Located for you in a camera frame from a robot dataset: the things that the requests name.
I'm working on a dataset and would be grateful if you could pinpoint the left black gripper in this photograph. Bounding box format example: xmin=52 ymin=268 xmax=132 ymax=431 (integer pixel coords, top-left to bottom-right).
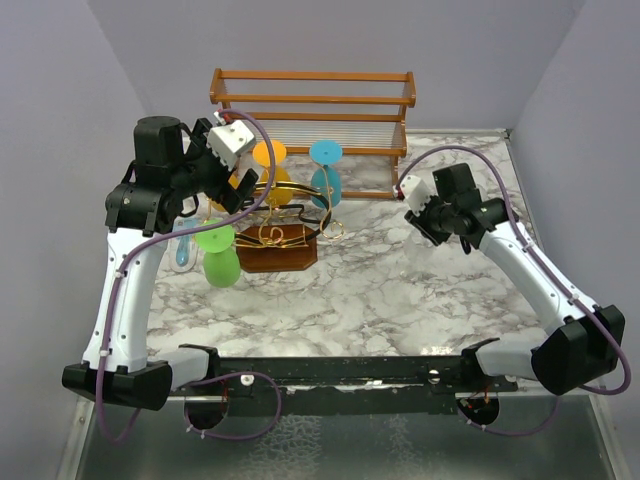
xmin=171 ymin=119 xmax=258 ymax=212

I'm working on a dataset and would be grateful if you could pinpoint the orange wine glass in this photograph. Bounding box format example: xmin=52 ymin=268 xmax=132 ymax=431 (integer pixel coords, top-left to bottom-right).
xmin=207 ymin=169 xmax=241 ymax=213
xmin=252 ymin=140 xmax=293 ymax=207

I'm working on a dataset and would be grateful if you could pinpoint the gold wire wine glass rack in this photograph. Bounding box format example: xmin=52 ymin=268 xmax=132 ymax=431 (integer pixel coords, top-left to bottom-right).
xmin=234 ymin=180 xmax=342 ymax=273

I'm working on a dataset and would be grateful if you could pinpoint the blue plastic wine glass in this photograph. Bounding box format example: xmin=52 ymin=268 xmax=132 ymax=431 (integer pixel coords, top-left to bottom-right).
xmin=309 ymin=140 xmax=343 ymax=207

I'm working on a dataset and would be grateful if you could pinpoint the green plastic wine glass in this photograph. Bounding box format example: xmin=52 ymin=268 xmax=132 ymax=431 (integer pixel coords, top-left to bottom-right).
xmin=194 ymin=225 xmax=241 ymax=288

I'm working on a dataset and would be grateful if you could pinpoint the clear glass cup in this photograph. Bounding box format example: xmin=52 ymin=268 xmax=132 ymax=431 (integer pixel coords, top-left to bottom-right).
xmin=403 ymin=235 xmax=436 ymax=268

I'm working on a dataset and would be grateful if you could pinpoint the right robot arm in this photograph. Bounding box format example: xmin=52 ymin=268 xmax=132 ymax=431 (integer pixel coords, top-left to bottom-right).
xmin=398 ymin=164 xmax=625 ymax=395

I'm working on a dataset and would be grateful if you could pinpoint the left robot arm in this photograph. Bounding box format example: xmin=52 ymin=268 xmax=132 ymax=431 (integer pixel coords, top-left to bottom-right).
xmin=62 ymin=114 xmax=259 ymax=411

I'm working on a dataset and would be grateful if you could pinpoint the wooden shelf rack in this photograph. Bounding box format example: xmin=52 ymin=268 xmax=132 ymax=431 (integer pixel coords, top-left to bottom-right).
xmin=209 ymin=68 xmax=417 ymax=200

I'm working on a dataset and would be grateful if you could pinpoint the blue packaged item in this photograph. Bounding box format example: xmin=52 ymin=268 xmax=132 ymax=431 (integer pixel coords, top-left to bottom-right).
xmin=168 ymin=216 xmax=199 ymax=273

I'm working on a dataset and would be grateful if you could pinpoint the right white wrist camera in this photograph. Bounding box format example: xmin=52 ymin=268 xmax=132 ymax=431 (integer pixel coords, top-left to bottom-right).
xmin=396 ymin=174 xmax=433 ymax=216

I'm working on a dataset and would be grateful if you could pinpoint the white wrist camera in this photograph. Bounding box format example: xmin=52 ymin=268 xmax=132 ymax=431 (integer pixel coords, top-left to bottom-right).
xmin=207 ymin=120 xmax=256 ymax=171
xmin=396 ymin=174 xmax=433 ymax=216

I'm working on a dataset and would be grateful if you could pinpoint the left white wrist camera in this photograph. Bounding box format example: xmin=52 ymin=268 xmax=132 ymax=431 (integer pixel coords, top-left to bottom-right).
xmin=207 ymin=120 xmax=256 ymax=171

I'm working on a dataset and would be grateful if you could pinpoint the black base frame bar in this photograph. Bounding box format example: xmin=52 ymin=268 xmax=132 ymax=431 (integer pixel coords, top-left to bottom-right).
xmin=178 ymin=355 xmax=517 ymax=416

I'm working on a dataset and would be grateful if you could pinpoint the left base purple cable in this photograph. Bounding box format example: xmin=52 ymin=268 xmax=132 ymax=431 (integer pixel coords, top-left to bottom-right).
xmin=183 ymin=370 xmax=283 ymax=442

